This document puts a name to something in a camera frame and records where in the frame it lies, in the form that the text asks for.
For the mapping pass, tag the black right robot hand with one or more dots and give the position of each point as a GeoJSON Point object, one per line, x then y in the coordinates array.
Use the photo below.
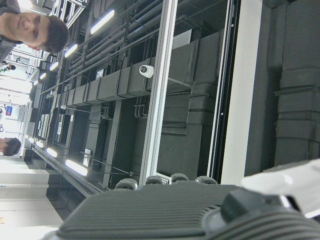
{"type": "Point", "coordinates": [155, 215]}

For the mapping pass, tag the ceiling tube light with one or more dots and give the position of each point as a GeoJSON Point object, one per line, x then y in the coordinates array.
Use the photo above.
{"type": "Point", "coordinates": [51, 152]}
{"type": "Point", "coordinates": [76, 167]}
{"type": "Point", "coordinates": [71, 50]}
{"type": "Point", "coordinates": [43, 76]}
{"type": "Point", "coordinates": [54, 65]}
{"type": "Point", "coordinates": [102, 21]}

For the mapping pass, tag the white structural beam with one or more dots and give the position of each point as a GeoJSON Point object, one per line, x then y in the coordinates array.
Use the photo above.
{"type": "Point", "coordinates": [241, 87]}

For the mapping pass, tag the dark-haired man's head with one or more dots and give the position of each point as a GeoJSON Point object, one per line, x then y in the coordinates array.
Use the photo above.
{"type": "Point", "coordinates": [25, 26]}

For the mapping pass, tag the aluminium profile post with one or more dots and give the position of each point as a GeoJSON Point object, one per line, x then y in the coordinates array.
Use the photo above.
{"type": "Point", "coordinates": [160, 87]}

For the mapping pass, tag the white dome security camera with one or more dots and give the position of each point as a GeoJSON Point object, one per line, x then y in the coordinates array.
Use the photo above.
{"type": "Point", "coordinates": [146, 71]}

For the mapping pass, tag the wide grey ventilation duct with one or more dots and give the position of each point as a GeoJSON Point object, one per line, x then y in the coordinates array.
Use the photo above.
{"type": "Point", "coordinates": [297, 87]}

